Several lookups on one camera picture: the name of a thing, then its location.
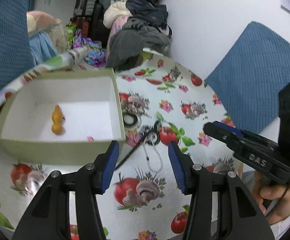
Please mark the grey hard suitcase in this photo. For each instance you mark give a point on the grey hard suitcase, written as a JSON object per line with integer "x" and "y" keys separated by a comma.
{"x": 86, "y": 1}

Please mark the grey garment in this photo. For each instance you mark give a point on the grey garment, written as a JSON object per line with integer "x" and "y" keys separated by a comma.
{"x": 140, "y": 42}

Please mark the dark navy garment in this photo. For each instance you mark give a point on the dark navy garment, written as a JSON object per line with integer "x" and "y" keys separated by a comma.
{"x": 147, "y": 10}

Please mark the black stick tool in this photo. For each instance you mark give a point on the black stick tool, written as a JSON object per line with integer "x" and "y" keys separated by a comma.
{"x": 132, "y": 152}

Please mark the pale green cardboard box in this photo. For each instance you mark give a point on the pale green cardboard box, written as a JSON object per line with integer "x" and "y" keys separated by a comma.
{"x": 59, "y": 152}

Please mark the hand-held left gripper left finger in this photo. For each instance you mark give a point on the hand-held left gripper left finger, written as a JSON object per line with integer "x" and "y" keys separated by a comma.
{"x": 111, "y": 165}

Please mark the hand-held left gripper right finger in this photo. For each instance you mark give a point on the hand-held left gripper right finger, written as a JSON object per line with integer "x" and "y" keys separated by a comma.
{"x": 177, "y": 167}

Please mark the purple green patterned cloth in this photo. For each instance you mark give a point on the purple green patterned cloth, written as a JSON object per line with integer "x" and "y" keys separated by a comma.
{"x": 92, "y": 50}

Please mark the large blue quilted chair back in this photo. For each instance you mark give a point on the large blue quilted chair back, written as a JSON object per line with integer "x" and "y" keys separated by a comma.
{"x": 4, "y": 42}

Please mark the person's right hand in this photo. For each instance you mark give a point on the person's right hand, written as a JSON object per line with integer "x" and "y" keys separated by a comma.
{"x": 272, "y": 192}

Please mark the cream puffy jacket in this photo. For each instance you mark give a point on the cream puffy jacket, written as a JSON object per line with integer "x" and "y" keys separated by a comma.
{"x": 114, "y": 12}

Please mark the pink patterned garment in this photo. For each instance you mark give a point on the pink patterned garment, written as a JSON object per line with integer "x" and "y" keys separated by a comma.
{"x": 116, "y": 27}

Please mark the rolled printed plastic sheet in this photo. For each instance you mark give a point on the rolled printed plastic sheet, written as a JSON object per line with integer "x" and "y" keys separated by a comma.
{"x": 62, "y": 60}

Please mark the small blue quilted chair back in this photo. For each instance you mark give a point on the small blue quilted chair back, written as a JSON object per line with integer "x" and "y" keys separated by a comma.
{"x": 257, "y": 75}

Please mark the pink plush pillow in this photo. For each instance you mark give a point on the pink plush pillow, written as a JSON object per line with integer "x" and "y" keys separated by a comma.
{"x": 41, "y": 20}

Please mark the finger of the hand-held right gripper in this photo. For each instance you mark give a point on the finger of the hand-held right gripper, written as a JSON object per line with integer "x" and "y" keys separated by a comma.
{"x": 217, "y": 133}
{"x": 226, "y": 127}

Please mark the small pink trinket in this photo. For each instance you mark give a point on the small pink trinket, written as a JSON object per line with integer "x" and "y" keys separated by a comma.
{"x": 90, "y": 138}

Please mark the light blue cloth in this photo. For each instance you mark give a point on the light blue cloth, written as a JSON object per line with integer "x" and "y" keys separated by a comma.
{"x": 43, "y": 47}

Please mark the orange gourd pendant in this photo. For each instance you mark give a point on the orange gourd pendant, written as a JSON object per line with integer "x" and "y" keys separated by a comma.
{"x": 57, "y": 120}

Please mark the person's right forearm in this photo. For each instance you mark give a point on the person's right forearm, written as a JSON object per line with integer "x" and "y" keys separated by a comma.
{"x": 285, "y": 226}

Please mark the red crate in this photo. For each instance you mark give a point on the red crate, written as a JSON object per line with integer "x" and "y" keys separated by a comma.
{"x": 79, "y": 23}

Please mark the black suitcase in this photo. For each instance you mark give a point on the black suitcase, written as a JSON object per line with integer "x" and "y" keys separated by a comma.
{"x": 98, "y": 25}

